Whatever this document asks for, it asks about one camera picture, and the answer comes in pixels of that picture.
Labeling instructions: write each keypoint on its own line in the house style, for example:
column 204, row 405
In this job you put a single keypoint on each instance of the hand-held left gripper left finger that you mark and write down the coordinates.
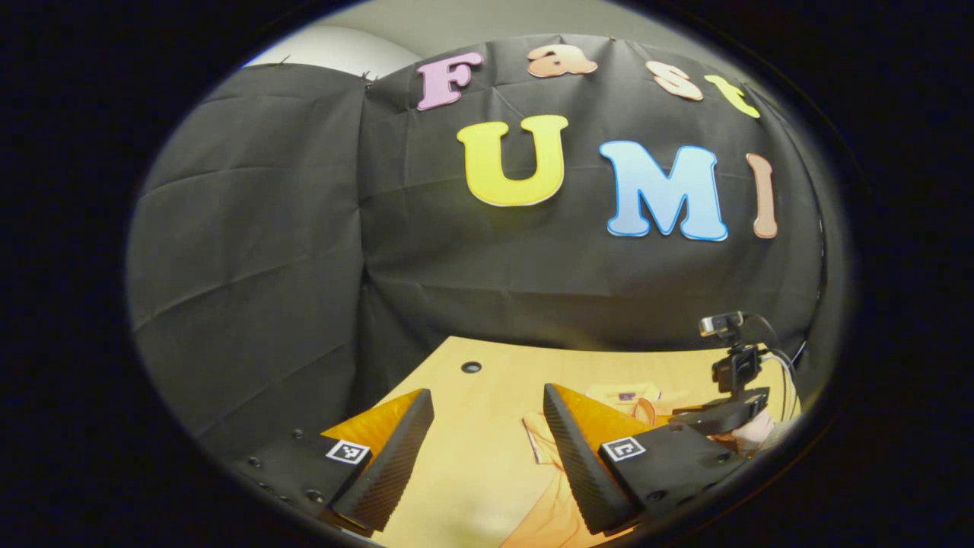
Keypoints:
column 396, row 464

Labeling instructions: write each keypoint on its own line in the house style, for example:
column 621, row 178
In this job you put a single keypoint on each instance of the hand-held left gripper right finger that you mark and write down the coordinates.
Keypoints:
column 578, row 472

